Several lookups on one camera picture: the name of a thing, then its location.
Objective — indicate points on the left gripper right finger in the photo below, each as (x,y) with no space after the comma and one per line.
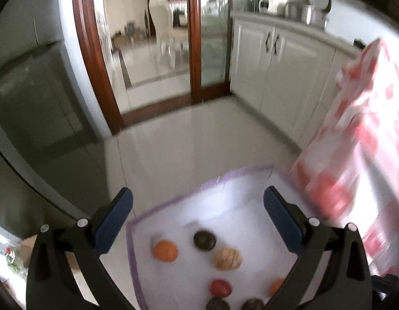
(331,271)

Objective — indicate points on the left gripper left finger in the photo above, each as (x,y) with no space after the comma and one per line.
(65,270)

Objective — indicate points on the yellow striped melon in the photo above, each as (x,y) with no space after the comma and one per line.
(227,259)

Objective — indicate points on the large red tomato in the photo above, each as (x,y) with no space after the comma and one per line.
(220,288)

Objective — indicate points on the white kitchen cabinet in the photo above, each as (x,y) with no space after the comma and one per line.
(286,72)

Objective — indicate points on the small orange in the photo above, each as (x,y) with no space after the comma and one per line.
(275,285)

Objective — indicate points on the dark mangosteen front right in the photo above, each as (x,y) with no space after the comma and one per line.
(253,304)

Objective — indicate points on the dark mangosteen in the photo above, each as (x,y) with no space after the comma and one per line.
(216,303)
(253,304)
(204,240)

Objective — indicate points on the red white checkered tablecloth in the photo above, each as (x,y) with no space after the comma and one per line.
(349,172)

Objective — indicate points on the large orange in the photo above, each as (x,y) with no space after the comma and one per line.
(165,251)

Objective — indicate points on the dark mangosteen front left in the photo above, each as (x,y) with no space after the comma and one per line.
(216,303)

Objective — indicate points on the white box purple rim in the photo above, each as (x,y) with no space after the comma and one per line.
(219,231)

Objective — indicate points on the dark refrigerator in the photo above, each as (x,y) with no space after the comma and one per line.
(52,162)

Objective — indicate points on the white dining chair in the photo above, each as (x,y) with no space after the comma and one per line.
(168,38)

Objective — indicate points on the silver kettle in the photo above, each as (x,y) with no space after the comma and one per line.
(293,10)

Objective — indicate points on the white rice cooker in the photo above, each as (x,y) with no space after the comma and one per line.
(315,13)

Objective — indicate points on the wooden door frame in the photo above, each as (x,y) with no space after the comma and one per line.
(92,54)

